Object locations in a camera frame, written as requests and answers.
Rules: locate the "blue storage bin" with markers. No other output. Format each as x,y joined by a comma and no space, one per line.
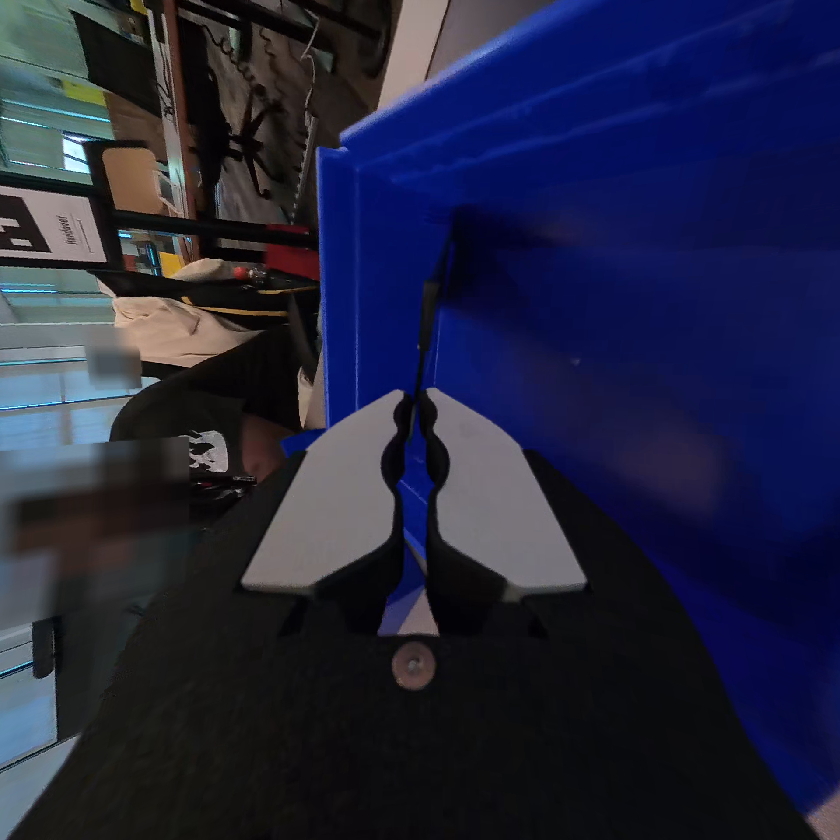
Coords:
623,295

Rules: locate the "beige jacket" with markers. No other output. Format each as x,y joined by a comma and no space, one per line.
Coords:
164,328

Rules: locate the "black bar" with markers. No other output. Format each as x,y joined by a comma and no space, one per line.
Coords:
430,315

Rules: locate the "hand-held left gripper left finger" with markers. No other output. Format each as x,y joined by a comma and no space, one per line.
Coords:
321,518

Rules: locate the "black office chair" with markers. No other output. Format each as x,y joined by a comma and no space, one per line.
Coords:
216,131

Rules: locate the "white fiducial marker board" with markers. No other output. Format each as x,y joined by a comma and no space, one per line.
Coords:
65,226

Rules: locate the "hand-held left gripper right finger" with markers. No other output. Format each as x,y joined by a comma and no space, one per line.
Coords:
505,518

